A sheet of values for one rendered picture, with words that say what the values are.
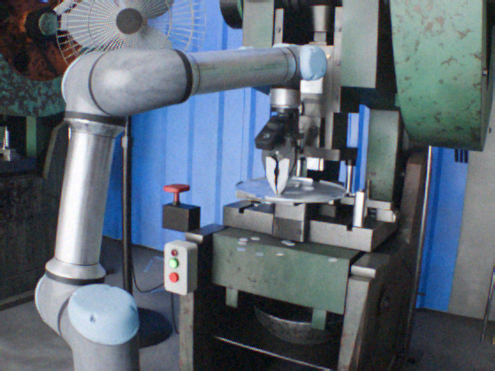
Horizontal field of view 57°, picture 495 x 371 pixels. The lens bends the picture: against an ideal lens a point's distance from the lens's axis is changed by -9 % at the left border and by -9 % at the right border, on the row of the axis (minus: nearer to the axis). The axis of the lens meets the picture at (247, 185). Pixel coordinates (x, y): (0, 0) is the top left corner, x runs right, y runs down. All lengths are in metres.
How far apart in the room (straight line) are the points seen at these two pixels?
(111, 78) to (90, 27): 1.16
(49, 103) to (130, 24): 0.64
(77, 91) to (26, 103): 1.36
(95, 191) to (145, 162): 2.41
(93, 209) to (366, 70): 0.75
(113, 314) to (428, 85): 0.74
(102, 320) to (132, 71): 0.39
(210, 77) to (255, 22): 0.58
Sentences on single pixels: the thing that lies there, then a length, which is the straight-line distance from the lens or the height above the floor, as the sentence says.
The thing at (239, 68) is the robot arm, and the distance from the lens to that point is 0.90.
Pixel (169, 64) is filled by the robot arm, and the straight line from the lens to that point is 0.80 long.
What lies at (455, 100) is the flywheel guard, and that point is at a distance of 1.06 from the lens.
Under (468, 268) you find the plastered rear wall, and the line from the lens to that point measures 2.61.
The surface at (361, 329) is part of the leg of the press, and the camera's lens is 1.19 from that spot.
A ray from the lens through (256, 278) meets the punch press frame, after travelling 1.33.
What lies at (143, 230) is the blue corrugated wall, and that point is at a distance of 3.39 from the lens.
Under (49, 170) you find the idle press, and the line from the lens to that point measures 2.59.
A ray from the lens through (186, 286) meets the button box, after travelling 1.33.
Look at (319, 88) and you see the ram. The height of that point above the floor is 1.05.
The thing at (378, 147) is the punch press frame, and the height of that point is 0.89.
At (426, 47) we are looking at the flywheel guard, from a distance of 1.01.
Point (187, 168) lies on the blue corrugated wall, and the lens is 3.05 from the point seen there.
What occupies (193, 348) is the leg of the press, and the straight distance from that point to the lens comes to 1.46.
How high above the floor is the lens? 1.00
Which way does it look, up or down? 10 degrees down
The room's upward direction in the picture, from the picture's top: 3 degrees clockwise
